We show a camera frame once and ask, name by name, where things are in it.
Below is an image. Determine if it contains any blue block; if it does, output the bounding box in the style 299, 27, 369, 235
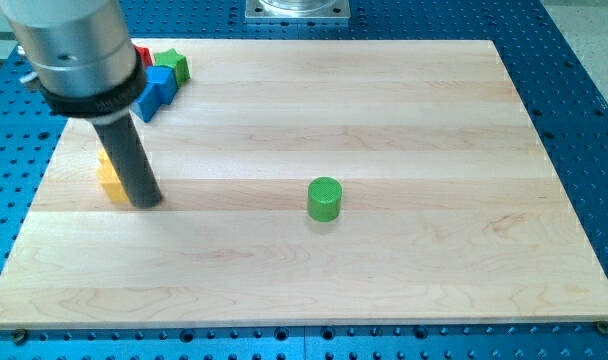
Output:
130, 66, 178, 123

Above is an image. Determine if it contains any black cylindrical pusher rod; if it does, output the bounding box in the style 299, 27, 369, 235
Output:
93, 114, 162, 209

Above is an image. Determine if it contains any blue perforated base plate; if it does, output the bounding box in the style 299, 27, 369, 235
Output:
0, 0, 608, 359

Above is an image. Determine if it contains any green star block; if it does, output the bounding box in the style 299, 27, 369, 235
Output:
153, 48, 190, 88

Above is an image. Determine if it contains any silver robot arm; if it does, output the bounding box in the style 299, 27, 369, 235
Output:
0, 0, 162, 209

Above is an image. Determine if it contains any red block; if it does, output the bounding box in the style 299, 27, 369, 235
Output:
134, 45, 154, 67

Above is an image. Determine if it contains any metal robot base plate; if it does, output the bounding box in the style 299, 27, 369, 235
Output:
244, 0, 351, 23

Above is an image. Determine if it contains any yellow block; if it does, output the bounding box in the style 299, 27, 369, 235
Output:
96, 148, 129, 203

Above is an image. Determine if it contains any wooden board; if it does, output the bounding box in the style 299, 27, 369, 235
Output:
0, 39, 608, 329

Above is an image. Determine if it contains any green cylinder block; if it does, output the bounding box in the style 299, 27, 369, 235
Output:
307, 177, 343, 222

